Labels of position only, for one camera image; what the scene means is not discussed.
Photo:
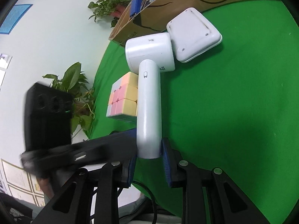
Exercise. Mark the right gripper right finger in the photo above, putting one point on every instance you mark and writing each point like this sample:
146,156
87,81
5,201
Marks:
208,196

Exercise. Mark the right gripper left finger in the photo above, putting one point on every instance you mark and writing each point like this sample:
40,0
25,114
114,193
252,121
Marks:
91,193

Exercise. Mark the pastel rubik cube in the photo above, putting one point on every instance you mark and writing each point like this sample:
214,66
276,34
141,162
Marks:
122,103

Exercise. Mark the white hair dryer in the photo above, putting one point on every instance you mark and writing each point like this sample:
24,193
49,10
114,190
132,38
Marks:
148,56

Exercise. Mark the person hand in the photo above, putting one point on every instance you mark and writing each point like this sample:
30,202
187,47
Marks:
46,187

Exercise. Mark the green table cloth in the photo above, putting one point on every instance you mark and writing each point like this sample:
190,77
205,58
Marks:
236,106

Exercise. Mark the potted green plant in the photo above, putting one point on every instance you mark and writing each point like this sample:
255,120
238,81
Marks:
108,8

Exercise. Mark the white plastic container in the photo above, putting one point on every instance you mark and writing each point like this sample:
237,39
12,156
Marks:
192,34

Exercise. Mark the blue wall poster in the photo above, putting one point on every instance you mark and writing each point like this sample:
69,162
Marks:
13,17

